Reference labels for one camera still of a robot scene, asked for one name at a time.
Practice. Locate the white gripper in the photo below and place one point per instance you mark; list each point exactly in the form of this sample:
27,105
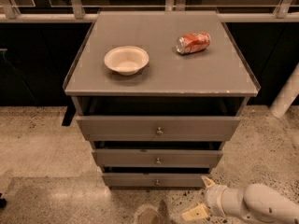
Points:
214,195

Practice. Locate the grey bottom drawer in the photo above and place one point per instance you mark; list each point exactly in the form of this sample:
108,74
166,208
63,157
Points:
153,180

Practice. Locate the grey drawer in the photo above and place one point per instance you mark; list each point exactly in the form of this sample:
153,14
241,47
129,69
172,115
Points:
153,180
157,128
157,158

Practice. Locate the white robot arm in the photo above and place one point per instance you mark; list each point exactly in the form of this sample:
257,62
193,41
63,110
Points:
254,204

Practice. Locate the grey middle drawer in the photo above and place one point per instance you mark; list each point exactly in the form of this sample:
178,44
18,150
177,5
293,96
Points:
157,158

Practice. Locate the grey drawer cabinet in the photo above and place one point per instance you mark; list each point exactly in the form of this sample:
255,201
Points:
214,82

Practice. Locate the grey top drawer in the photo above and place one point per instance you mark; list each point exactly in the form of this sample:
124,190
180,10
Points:
157,128

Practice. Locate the white diagonal pole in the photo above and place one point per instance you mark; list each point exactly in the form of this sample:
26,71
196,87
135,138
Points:
287,95

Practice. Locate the crushed orange soda can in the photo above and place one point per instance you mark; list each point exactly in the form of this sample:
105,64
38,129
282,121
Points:
191,43

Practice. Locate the metal window railing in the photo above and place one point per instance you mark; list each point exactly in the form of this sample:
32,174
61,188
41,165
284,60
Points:
87,10

